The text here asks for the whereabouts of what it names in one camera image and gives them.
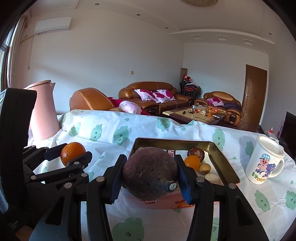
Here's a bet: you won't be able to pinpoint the printed paper tray liner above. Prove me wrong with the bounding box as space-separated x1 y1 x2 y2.
165 148 223 185

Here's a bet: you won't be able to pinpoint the large orange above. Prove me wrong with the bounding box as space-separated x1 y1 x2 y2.
60 142 86 166

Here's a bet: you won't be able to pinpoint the white magenta floral pillow right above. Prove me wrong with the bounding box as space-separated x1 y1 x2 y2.
153 89 176 103

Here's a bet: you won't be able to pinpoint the black flat television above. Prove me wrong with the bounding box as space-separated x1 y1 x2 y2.
279 111 296 158

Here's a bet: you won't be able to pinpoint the white magenta floral pillow left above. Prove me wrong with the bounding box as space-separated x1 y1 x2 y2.
134 89 156 102

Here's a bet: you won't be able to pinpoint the pink electric kettle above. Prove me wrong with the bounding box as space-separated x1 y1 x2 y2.
25 80 60 140

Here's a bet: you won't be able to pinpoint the stacked black chairs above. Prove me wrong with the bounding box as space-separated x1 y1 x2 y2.
180 80 201 99

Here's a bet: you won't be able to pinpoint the yellow-brown round fruit in tray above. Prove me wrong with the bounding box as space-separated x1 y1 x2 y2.
199 163 211 175

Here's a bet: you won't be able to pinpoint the brown wooden door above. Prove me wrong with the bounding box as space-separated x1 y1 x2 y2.
241 64 267 132

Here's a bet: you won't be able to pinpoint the pink floral cushion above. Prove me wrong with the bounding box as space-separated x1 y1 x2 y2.
119 100 142 114

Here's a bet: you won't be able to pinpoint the orange tangerine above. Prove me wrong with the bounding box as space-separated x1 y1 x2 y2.
184 155 201 171

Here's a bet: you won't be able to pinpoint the magenta pillow on far armchair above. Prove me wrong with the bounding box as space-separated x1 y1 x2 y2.
207 97 224 106

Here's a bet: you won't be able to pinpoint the dark brown mangosteen fruit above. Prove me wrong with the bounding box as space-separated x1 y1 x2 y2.
187 148 205 162

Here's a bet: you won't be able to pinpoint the brown leather armchair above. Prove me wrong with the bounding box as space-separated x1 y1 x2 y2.
194 91 242 127
69 87 151 115

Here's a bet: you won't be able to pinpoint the wooden coffee table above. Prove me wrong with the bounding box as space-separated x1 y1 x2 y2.
163 105 226 125

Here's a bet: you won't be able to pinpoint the brown leather armchair far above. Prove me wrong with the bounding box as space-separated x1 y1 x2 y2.
194 91 242 127

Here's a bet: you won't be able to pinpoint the brown leather armchair near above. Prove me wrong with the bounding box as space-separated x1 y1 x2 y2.
69 87 151 115

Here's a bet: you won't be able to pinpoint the white magenta floral pillow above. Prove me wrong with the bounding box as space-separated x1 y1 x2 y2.
153 89 176 103
134 89 156 102

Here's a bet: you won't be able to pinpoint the white cloud-print tablecloth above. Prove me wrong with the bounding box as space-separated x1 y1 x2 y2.
28 110 295 240

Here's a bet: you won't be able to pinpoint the white wall air conditioner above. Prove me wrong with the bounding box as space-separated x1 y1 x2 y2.
34 17 72 35

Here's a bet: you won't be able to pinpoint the large purple round fruit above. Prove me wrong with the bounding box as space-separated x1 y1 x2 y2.
123 147 178 201

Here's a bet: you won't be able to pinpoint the pink metal tray box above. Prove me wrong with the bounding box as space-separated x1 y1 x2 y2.
120 137 241 210

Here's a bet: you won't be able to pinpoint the white cartoon pig mug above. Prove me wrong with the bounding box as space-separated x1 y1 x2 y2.
245 135 285 185

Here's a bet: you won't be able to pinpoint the long brown leather sofa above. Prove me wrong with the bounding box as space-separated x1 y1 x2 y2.
118 81 193 115

